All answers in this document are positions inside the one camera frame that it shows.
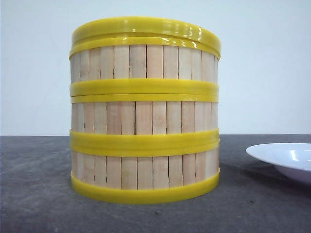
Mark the bamboo steamer basket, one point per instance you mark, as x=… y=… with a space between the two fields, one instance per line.
x=143 y=129
x=143 y=69
x=145 y=180

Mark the woven bamboo steamer lid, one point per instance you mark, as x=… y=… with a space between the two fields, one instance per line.
x=143 y=31

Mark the white plate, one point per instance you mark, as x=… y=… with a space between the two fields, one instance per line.
x=291 y=159

